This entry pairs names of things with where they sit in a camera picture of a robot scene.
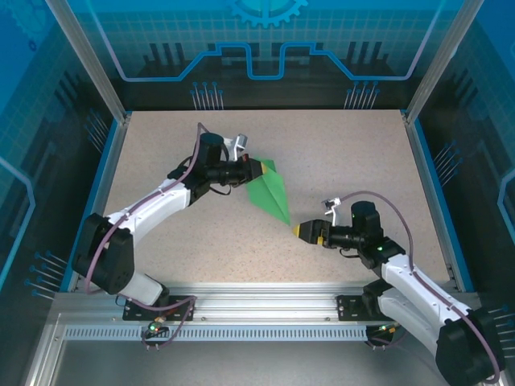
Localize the green paper sheet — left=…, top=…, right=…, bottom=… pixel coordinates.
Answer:
left=245, top=158, right=291, bottom=227

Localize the small connector with green light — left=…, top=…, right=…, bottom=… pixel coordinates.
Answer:
left=145, top=319, right=169, bottom=338
left=373, top=322, right=400, bottom=338

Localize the grey metal shelf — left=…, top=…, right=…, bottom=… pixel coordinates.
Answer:
left=23, top=313, right=515, bottom=386

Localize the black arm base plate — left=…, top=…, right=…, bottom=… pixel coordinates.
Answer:
left=336, top=294, right=379, bottom=322
left=122, top=295, right=197, bottom=322

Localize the blue printed enclosure panel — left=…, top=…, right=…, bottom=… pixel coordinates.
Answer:
left=414, top=0, right=515, bottom=322
left=72, top=0, right=464, bottom=112
left=0, top=0, right=122, bottom=386

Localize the long aluminium frame rail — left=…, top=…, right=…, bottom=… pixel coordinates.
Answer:
left=51, top=281, right=484, bottom=326

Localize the short purple cable loop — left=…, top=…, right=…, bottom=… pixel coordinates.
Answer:
left=365, top=321, right=406, bottom=351
left=138, top=297, right=199, bottom=351

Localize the aluminium side rail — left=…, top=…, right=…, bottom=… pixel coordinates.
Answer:
left=66, top=114, right=130, bottom=293
left=402, top=110, right=476, bottom=293

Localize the slotted grey cable duct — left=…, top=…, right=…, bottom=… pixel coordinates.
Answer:
left=63, top=326, right=370, bottom=343

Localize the aluminium upright post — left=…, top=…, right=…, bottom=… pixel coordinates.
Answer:
left=44, top=0, right=132, bottom=124
left=404, top=0, right=488, bottom=124

